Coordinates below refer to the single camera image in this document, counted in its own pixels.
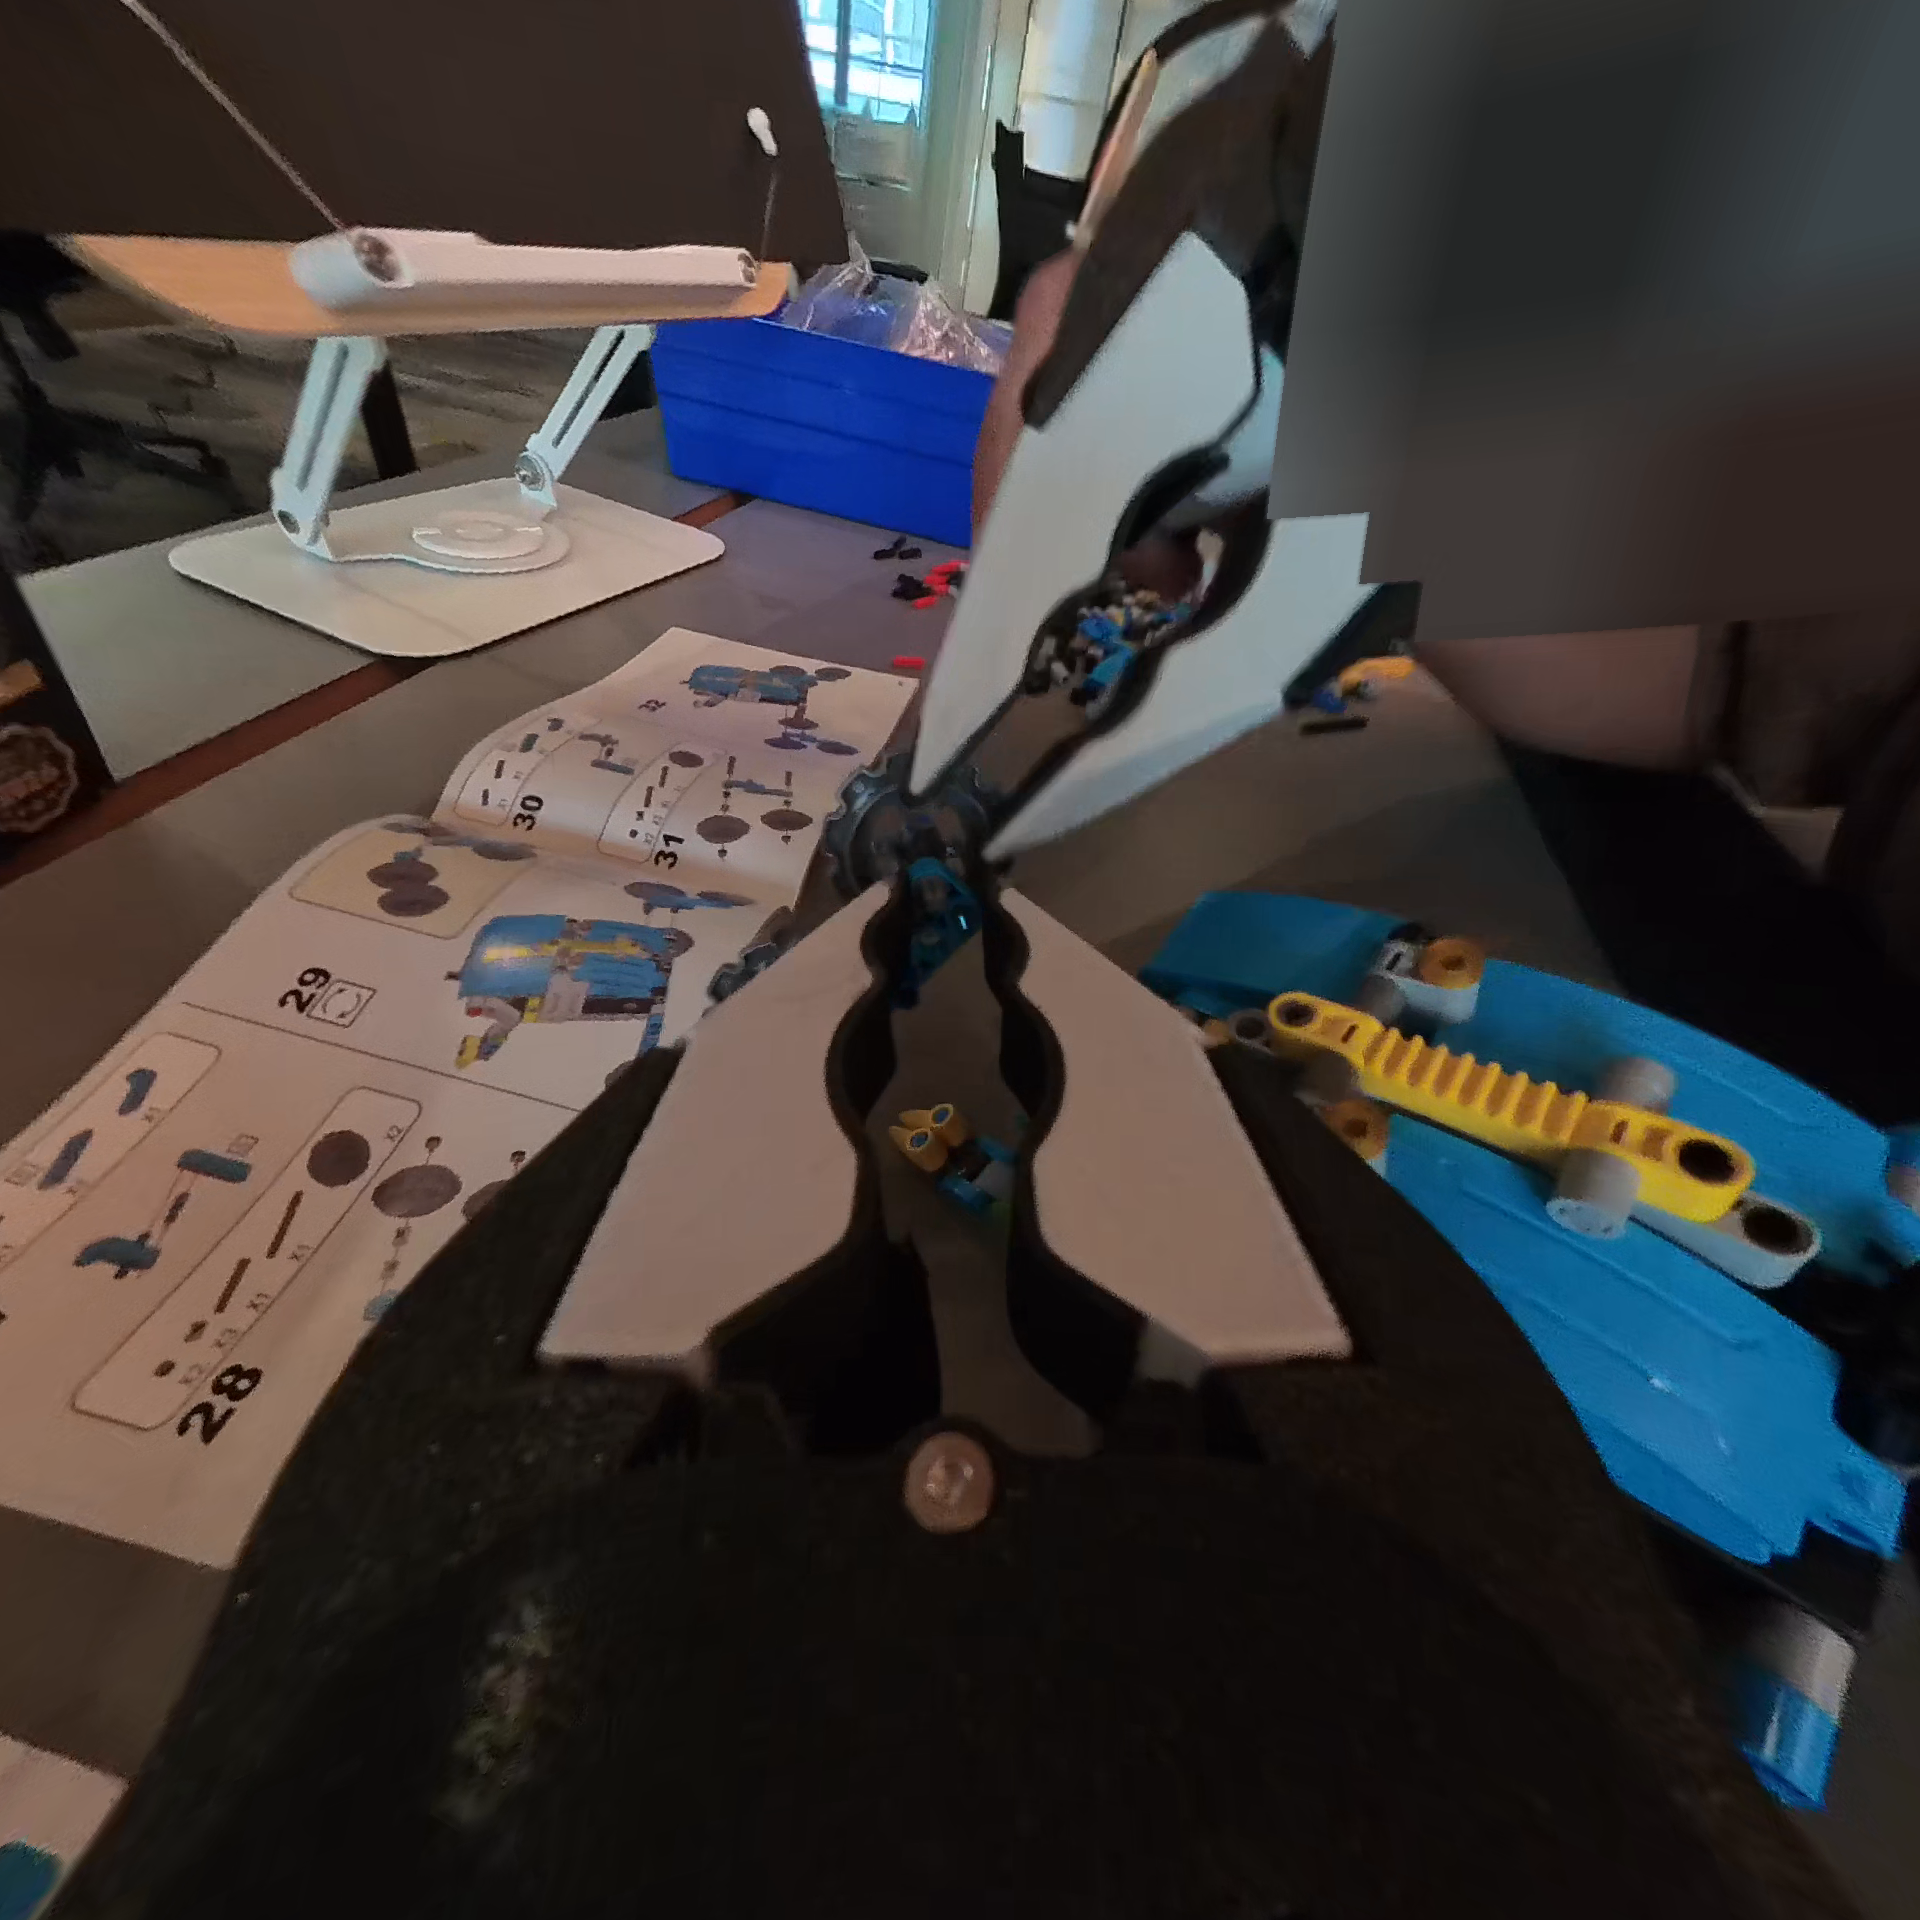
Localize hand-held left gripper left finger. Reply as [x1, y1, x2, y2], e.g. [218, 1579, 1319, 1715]
[533, 878, 894, 1380]

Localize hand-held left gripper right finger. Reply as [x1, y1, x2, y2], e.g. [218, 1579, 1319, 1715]
[990, 884, 1351, 1371]

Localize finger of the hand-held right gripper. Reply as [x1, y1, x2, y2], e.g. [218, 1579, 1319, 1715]
[977, 494, 1380, 865]
[903, 224, 1262, 798]

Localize blue beam with grey wheels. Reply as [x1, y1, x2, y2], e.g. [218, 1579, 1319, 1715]
[702, 751, 1000, 1011]

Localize pile of small brick parts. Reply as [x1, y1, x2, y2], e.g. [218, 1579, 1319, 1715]
[870, 528, 1419, 741]

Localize black chair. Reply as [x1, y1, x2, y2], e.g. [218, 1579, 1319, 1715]
[990, 120, 1085, 321]

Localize small yellow blue brick piece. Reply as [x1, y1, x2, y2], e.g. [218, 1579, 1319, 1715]
[887, 1105, 1025, 1213]

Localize clear bags of parts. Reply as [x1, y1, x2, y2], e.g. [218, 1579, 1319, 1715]
[780, 258, 1019, 378]

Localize blue plastic bin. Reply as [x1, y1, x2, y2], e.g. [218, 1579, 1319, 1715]
[648, 306, 1004, 550]

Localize bright window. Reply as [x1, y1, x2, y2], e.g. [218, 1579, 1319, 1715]
[797, 0, 939, 122]

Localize blue toy robot body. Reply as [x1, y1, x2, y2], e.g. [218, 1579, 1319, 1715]
[1139, 889, 1920, 1811]

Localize white instruction booklet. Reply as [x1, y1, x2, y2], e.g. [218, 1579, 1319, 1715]
[0, 626, 919, 1571]

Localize white tube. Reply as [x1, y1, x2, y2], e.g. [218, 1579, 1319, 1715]
[288, 229, 760, 315]

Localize dark backdrop panel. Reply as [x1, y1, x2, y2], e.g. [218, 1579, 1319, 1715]
[0, 0, 852, 276]

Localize blue robot kit box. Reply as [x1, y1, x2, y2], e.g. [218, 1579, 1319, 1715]
[0, 571, 119, 889]

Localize blue sticker sheet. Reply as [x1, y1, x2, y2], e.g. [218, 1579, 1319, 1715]
[0, 1737, 129, 1920]

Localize thin pull cord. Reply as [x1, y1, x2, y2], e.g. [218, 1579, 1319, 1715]
[119, 0, 362, 242]

